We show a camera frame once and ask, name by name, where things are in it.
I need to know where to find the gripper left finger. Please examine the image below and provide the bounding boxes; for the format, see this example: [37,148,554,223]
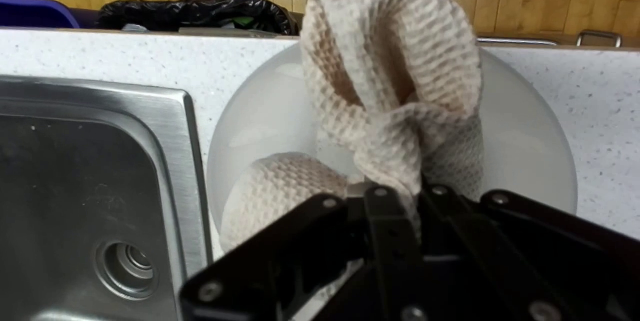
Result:
[179,184,424,321]

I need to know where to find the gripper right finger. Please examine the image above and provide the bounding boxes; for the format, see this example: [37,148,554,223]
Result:
[419,184,640,321]

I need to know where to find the beige waffle-weave towel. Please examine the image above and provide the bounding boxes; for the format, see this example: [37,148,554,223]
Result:
[219,0,485,254]

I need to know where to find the white bowl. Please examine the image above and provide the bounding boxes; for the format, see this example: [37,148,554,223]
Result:
[206,43,579,242]

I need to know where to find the stainless steel sink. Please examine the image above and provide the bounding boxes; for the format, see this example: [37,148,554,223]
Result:
[0,75,213,321]

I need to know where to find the silver metal bar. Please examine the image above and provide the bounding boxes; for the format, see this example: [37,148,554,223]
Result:
[476,36,559,46]

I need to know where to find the bin with black bag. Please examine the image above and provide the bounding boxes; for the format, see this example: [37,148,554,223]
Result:
[94,0,300,37]

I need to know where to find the blue plastic bin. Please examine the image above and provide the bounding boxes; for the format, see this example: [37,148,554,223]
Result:
[0,0,81,29]

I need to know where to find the silver metal handle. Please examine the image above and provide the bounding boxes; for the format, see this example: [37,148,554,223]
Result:
[576,30,623,48]

